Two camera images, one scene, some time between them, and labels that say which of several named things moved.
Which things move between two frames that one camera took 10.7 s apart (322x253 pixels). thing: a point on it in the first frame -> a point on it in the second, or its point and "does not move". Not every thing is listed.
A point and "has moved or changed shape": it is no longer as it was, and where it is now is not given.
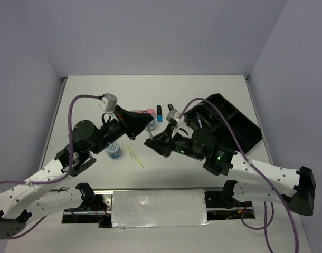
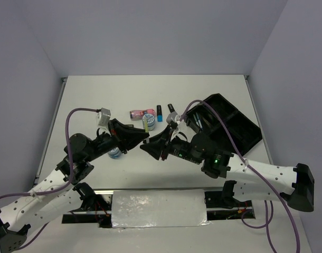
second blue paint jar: x=113 y=150 does not move
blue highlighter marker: x=159 y=114 does not move
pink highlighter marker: x=170 y=106 does not move
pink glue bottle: x=148 y=111 does not move
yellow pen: x=134 y=155 -> x=147 y=128
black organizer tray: x=206 y=115 does not move
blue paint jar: x=151 y=126 does not move
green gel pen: x=150 y=134 has moved or changed shape
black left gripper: x=132 y=123 -> x=125 y=136
